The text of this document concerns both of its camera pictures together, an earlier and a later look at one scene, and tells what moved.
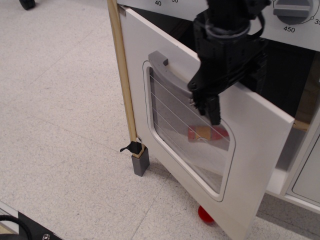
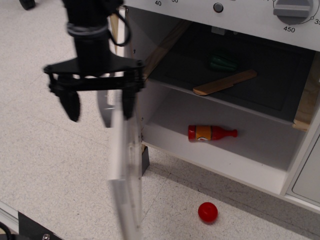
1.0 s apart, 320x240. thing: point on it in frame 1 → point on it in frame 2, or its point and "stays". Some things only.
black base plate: (36, 231) stays
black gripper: (224, 62) → (96, 68)
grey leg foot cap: (141, 164) stays
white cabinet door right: (305, 183) stays
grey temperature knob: (292, 12) stays
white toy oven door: (232, 167) → (125, 163)
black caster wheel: (28, 4) stays
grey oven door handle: (158, 62) → (109, 101)
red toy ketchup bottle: (206, 133) stays
